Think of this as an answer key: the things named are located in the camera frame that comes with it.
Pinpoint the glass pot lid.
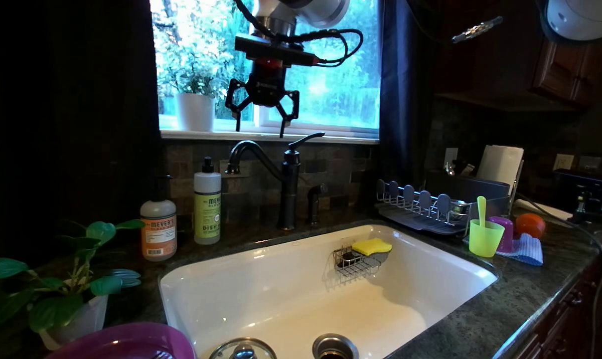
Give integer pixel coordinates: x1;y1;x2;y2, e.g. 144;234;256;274
208;338;280;359

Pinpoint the blue striped dish cloth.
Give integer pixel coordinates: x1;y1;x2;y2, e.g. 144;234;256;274
497;232;547;270

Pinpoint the purple plastic bowl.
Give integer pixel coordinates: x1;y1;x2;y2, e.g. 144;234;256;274
45;322;198;359

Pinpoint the dark blue curtain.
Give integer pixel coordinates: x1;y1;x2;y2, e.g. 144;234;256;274
0;0;164;256
379;0;427;186

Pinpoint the blue dish rack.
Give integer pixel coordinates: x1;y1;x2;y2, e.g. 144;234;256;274
374;176;517;238

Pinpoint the wire sponge caddy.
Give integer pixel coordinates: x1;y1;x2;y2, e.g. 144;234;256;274
324;246;389;292

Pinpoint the green plant in white pot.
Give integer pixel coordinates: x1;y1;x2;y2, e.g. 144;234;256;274
0;218;146;354

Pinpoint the black power cable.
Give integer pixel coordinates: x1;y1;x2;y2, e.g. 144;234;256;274
513;196;602;359

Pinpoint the black coffee machine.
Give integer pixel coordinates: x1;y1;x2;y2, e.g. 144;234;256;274
555;168;602;226

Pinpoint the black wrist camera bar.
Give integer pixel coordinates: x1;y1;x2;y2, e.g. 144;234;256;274
234;36;324;68

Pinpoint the white paper towel roll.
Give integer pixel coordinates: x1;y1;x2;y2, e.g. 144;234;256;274
475;144;527;200

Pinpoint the white wall outlet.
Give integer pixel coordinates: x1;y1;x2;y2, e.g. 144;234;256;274
443;146;461;176
553;152;577;174

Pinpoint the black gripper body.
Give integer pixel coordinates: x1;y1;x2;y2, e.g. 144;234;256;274
246;58;298;108

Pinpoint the green-label soap bottle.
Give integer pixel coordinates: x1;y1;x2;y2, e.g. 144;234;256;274
192;156;224;248

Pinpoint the orange round fruit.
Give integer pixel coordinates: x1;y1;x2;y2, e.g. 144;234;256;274
515;212;549;242

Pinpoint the white kitchen sink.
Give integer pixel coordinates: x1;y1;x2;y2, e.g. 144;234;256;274
158;222;501;359

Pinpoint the yellow-green plastic cup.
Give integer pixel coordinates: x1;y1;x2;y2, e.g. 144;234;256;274
467;218;507;260

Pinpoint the yellow sponge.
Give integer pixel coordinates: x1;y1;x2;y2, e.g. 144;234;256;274
350;236;395;260

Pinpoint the metal sink drain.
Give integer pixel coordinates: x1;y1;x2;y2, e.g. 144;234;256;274
312;332;362;359

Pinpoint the dark bronze kitchen faucet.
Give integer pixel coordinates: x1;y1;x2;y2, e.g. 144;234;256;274
226;132;328;232

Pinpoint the wooden wall cabinet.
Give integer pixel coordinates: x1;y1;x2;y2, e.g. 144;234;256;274
433;0;602;112

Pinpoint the windowsill plant in white pot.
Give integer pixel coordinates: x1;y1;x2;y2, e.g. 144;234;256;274
174;62;220;134

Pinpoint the purple plastic cup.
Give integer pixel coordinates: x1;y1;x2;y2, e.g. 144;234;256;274
489;214;519;256

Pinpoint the orange lidded jar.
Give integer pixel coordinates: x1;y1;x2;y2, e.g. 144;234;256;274
138;178;180;264

